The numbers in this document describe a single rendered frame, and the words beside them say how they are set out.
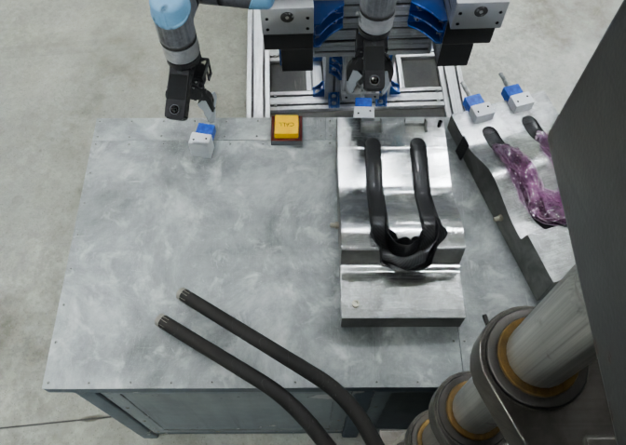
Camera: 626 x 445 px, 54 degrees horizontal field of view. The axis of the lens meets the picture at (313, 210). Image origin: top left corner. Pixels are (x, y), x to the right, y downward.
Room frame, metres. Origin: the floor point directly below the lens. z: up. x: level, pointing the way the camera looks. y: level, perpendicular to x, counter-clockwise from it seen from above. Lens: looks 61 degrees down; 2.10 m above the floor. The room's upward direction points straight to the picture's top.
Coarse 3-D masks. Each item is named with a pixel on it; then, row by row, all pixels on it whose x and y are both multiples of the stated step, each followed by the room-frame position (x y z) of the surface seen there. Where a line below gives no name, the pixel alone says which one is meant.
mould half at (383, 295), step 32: (352, 128) 0.89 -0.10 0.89; (384, 128) 0.89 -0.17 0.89; (352, 160) 0.80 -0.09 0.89; (384, 160) 0.80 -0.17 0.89; (352, 192) 0.72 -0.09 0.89; (384, 192) 0.72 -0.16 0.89; (448, 192) 0.72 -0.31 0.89; (352, 224) 0.61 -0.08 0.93; (416, 224) 0.61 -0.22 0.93; (448, 224) 0.61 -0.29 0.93; (352, 256) 0.55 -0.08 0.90; (448, 256) 0.55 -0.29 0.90; (352, 288) 0.49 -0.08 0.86; (384, 288) 0.49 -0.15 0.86; (416, 288) 0.49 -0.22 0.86; (448, 288) 0.49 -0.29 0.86; (352, 320) 0.43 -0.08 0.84; (384, 320) 0.43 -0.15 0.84; (416, 320) 0.43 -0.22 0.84; (448, 320) 0.43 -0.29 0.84
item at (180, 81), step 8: (176, 72) 0.89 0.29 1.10; (184, 72) 0.88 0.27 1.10; (192, 72) 0.90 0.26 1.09; (176, 80) 0.87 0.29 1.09; (184, 80) 0.87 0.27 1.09; (168, 88) 0.86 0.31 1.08; (176, 88) 0.86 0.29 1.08; (184, 88) 0.85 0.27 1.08; (168, 96) 0.84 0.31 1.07; (176, 96) 0.84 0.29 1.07; (184, 96) 0.84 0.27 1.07; (168, 104) 0.83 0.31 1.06; (176, 104) 0.83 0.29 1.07; (184, 104) 0.83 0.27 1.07; (168, 112) 0.81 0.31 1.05; (176, 112) 0.81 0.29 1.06; (184, 112) 0.81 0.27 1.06; (184, 120) 0.81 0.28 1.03
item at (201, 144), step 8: (200, 128) 0.93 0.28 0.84; (208, 128) 0.93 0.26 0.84; (192, 136) 0.90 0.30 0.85; (200, 136) 0.90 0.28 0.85; (208, 136) 0.90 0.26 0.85; (192, 144) 0.87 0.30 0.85; (200, 144) 0.87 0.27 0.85; (208, 144) 0.87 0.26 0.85; (192, 152) 0.87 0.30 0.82; (200, 152) 0.87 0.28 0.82; (208, 152) 0.87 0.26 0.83
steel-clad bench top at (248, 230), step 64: (128, 128) 0.96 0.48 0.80; (192, 128) 0.96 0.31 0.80; (256, 128) 0.96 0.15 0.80; (320, 128) 0.96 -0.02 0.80; (128, 192) 0.77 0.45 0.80; (192, 192) 0.77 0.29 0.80; (256, 192) 0.77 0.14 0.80; (320, 192) 0.77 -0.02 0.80; (128, 256) 0.59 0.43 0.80; (192, 256) 0.59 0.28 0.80; (256, 256) 0.59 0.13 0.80; (320, 256) 0.59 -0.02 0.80; (512, 256) 0.59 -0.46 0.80; (64, 320) 0.44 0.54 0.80; (128, 320) 0.44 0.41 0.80; (192, 320) 0.44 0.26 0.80; (256, 320) 0.44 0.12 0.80; (320, 320) 0.44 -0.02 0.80; (64, 384) 0.30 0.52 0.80; (128, 384) 0.30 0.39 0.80; (192, 384) 0.30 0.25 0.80; (384, 384) 0.30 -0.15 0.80
